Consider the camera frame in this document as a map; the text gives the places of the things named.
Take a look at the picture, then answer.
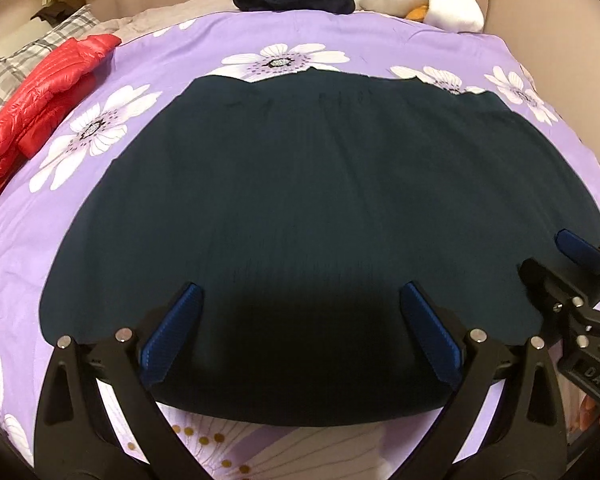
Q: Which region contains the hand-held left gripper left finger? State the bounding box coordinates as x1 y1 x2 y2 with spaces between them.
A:
35 281 207 480

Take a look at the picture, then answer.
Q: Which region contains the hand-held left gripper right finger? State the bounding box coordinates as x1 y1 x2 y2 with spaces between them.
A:
394 281 567 480

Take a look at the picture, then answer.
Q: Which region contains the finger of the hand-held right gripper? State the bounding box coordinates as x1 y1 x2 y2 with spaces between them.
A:
518 258 588 322
554 228 600 283

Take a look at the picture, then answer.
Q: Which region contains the dark teal zip jacket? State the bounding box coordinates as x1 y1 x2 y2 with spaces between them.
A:
37 67 600 428

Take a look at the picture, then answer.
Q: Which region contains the person's right hand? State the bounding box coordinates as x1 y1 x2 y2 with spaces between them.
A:
569 394 600 433

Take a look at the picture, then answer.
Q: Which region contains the red puffer jacket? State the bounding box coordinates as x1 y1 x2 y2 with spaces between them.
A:
0 34 123 197

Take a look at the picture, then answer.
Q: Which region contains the purple floral bedsheet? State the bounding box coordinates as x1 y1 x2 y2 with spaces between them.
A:
0 9 600 480

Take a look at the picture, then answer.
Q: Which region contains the grey plaid pillow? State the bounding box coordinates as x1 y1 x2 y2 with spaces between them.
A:
0 4 103 128

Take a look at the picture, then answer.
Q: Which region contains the beige blanket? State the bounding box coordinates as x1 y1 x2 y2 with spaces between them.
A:
97 0 241 47

